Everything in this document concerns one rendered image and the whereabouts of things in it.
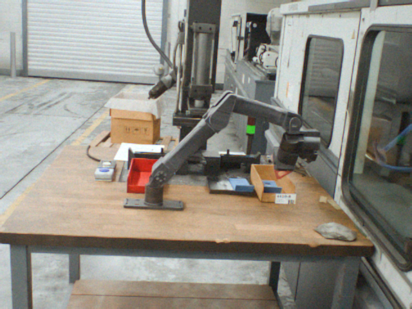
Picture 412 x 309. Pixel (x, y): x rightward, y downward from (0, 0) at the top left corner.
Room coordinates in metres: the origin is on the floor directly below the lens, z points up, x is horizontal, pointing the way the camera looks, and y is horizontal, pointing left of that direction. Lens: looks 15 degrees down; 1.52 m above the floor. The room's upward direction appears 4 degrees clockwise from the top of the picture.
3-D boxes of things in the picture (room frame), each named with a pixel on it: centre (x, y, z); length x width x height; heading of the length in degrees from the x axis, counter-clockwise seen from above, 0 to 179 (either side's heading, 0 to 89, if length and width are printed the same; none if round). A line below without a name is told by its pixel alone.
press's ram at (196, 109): (2.03, 0.05, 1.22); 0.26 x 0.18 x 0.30; 5
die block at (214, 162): (1.96, 0.03, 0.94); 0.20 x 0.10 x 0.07; 95
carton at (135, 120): (5.43, 0.77, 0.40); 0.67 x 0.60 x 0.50; 177
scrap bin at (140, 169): (1.78, 0.21, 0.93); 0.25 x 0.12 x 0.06; 5
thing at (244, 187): (1.77, -0.15, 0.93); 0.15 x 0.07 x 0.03; 8
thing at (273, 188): (1.82, -0.27, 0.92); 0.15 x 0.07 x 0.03; 3
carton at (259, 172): (1.79, -0.28, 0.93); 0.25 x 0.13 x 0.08; 5
